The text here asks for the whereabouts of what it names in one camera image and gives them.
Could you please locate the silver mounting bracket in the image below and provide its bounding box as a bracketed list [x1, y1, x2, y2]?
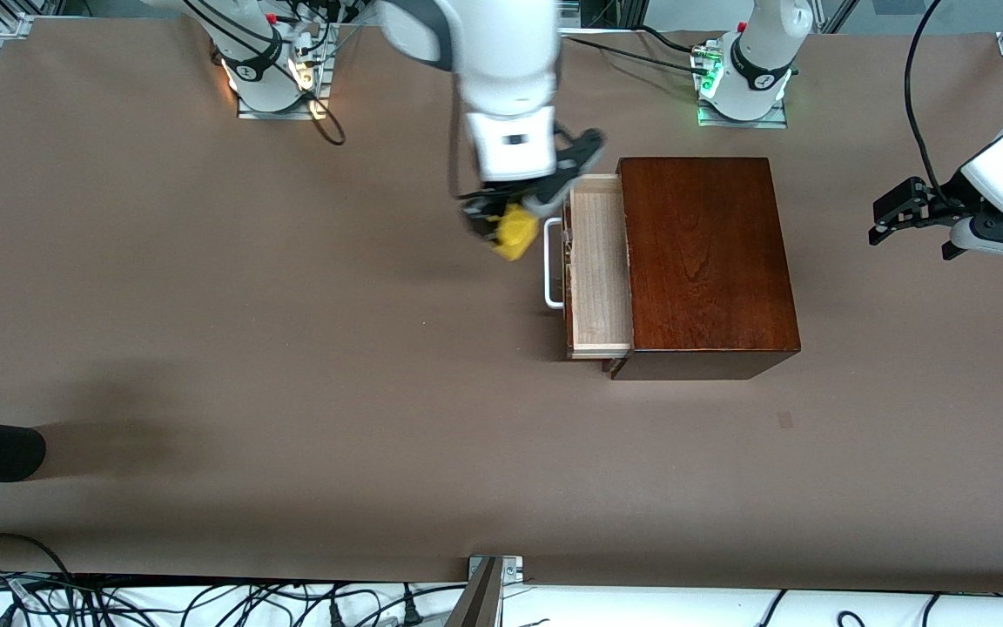
[468, 555, 525, 584]

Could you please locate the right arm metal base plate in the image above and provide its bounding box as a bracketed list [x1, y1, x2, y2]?
[236, 24, 334, 121]

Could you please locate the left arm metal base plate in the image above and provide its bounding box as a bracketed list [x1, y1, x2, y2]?
[697, 39, 790, 130]

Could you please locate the black base power cable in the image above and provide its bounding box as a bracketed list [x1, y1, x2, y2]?
[558, 24, 716, 67]

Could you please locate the dark brown wooden cabinet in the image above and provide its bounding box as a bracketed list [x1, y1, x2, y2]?
[616, 157, 802, 381]

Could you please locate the brown table cover sheet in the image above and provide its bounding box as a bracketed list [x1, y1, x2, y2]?
[0, 17, 1003, 595]

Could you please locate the yellow cube block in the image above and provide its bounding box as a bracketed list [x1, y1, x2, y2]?
[491, 203, 541, 262]

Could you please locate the black looped floor cable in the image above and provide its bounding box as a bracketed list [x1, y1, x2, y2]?
[0, 532, 77, 627]

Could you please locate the grey metal post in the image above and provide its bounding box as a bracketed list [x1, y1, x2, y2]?
[443, 557, 502, 627]

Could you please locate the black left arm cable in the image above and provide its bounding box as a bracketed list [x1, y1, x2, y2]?
[904, 0, 946, 203]

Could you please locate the wooden drawer with white handle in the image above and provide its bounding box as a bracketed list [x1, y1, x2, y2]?
[543, 174, 635, 361]

